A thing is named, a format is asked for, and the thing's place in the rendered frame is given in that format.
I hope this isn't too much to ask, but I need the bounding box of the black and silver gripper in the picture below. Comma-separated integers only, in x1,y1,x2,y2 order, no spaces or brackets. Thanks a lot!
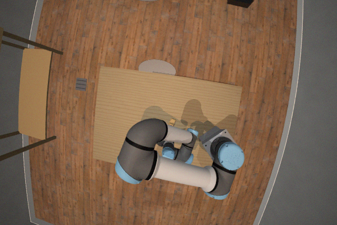
157,141,174,147

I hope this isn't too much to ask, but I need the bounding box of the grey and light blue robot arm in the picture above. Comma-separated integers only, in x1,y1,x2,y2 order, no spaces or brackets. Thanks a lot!
115,119,244,200

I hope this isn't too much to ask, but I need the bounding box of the tan wooden tray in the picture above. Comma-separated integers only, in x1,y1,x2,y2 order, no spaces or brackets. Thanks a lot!
169,118,175,125

